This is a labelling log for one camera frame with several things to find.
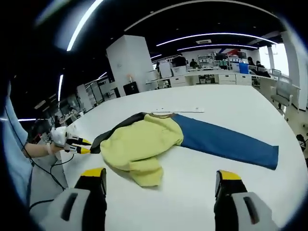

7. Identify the white drawer cabinet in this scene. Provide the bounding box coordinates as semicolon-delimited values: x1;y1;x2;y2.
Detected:
169;76;186;88
235;74;253;86
218;74;236;85

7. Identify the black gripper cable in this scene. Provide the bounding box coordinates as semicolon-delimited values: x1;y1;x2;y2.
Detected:
28;153;75;210

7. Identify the black floor cabinet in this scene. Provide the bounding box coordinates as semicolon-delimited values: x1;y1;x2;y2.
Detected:
123;81;140;96

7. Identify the straight ceiling light strip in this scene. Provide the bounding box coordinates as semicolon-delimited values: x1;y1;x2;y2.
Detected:
66;0;104;51

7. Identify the yellow blue black garment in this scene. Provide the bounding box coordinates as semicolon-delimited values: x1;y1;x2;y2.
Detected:
90;112;280;187

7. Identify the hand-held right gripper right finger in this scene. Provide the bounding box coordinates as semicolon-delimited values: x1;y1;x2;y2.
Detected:
213;169;280;231

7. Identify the grey office chair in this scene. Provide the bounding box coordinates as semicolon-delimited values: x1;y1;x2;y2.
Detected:
270;76;295;112

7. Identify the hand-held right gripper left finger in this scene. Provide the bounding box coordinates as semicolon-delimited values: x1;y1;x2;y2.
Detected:
39;167;108;231

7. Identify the white table cable cover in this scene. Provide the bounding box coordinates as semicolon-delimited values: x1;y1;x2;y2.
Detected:
151;107;205;114

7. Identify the person's left hand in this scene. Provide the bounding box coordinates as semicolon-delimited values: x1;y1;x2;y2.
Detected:
47;143;65;155

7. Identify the short curved ceiling light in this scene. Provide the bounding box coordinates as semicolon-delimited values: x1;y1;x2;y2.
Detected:
177;44;259;51

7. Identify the white upright panel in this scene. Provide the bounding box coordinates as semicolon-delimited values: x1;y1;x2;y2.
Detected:
159;62;172;78

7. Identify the long curved ceiling light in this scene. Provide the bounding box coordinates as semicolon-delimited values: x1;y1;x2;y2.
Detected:
156;32;277;46

